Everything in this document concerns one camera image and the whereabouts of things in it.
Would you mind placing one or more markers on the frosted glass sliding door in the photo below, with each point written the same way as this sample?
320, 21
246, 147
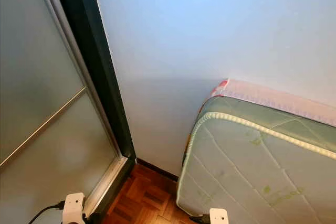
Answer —
31, 51

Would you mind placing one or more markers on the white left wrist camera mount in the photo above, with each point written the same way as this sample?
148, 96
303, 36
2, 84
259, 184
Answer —
73, 208

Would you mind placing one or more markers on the dark wooden baseboard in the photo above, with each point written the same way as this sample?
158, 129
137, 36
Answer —
157, 169

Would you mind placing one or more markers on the dark green door frame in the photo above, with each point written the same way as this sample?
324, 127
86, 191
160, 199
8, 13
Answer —
84, 24

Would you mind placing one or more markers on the green quilted mattress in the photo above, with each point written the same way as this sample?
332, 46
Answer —
252, 171

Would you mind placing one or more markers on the pink patterned mattress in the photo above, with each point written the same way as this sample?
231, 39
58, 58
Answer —
278, 98

